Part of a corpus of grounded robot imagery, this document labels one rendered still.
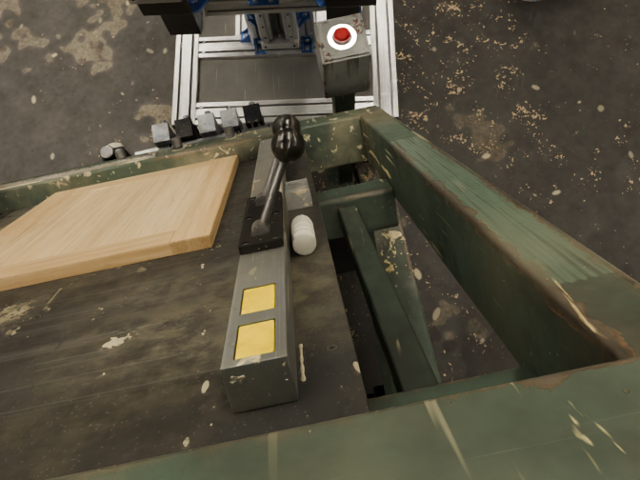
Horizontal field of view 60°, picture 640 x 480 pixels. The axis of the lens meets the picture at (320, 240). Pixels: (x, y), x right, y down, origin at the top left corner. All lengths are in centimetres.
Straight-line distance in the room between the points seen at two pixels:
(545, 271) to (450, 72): 205
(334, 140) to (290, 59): 95
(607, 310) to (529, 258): 9
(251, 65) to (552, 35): 128
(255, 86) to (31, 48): 112
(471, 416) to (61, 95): 255
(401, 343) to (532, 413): 34
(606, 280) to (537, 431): 23
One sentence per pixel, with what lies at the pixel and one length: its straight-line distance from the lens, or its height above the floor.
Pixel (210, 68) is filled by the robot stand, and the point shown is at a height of 21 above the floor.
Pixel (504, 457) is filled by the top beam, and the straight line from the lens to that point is 22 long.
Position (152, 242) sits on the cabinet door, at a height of 134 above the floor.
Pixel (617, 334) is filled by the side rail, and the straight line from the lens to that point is 37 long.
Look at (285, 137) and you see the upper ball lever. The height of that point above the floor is 154.
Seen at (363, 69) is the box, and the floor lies 87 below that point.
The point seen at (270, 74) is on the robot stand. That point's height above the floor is 21.
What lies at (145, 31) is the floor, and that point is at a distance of 270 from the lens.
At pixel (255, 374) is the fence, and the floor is 168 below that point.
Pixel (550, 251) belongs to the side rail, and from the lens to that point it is 48.
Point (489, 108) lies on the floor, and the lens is 242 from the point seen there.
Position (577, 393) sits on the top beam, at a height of 185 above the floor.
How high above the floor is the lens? 208
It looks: 75 degrees down
